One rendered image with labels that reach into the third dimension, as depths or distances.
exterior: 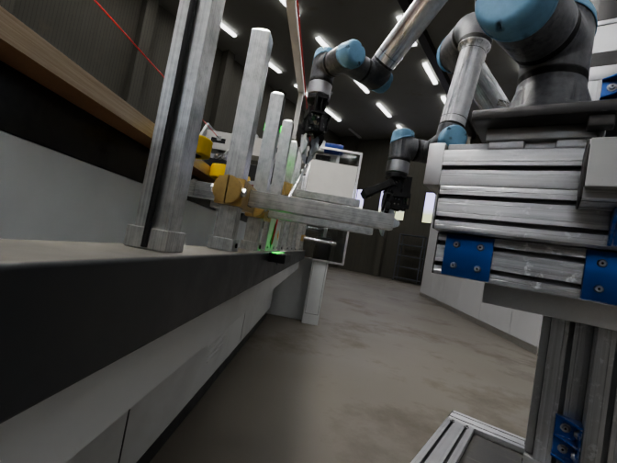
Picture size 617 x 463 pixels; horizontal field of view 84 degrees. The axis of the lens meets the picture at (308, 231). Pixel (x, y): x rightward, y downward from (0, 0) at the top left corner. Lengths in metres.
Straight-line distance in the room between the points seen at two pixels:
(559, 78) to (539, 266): 0.34
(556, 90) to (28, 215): 0.85
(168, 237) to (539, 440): 0.88
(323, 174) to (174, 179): 3.12
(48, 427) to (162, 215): 0.19
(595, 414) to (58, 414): 0.87
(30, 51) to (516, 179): 0.72
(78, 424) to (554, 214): 0.71
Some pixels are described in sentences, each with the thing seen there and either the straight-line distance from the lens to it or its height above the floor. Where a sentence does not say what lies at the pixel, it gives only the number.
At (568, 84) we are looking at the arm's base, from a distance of 0.81.
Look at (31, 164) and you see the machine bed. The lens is 0.56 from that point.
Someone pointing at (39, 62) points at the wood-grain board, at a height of 0.87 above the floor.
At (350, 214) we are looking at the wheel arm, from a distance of 0.66.
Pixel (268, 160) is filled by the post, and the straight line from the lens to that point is 0.90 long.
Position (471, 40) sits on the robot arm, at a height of 1.43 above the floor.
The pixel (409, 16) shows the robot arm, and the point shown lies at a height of 1.42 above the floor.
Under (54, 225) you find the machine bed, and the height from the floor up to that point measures 0.70.
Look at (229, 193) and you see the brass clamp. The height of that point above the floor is 0.80.
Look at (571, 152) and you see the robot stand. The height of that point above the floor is 0.97.
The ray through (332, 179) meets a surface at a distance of 3.46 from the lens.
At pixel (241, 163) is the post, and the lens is 0.64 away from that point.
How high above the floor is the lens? 0.73
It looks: 3 degrees up
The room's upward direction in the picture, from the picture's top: 10 degrees clockwise
